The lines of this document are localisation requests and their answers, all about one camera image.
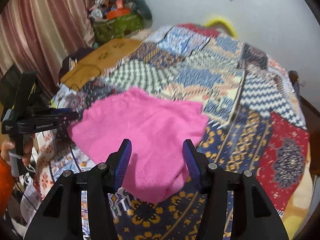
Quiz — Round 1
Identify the pink knit cardigan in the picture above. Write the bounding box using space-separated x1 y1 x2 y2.
68 88 208 204

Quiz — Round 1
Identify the orange left sleeve forearm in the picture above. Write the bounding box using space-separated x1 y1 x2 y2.
0 159 15 217

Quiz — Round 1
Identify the person's left hand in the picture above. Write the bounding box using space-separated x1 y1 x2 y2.
1 134 35 166

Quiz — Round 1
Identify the yellow orange blanket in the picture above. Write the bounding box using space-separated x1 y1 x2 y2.
281 144 313 239

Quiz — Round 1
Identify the wooden board with flower cutouts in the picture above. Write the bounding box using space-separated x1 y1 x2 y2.
61 38 141 91

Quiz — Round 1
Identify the striped pink curtain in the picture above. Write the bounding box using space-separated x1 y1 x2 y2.
1 0 95 97

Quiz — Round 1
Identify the brown wooden door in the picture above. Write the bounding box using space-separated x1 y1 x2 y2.
287 69 320 178

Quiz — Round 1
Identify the green patterned storage bag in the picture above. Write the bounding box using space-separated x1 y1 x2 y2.
93 13 144 44

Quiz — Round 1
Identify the orange box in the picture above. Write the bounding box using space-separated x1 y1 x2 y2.
106 0 131 20

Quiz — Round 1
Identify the dark green stuffed cushion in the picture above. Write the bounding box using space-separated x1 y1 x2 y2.
124 0 152 20

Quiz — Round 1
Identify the yellow curved headboard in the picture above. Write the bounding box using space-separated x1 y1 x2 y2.
204 16 238 38

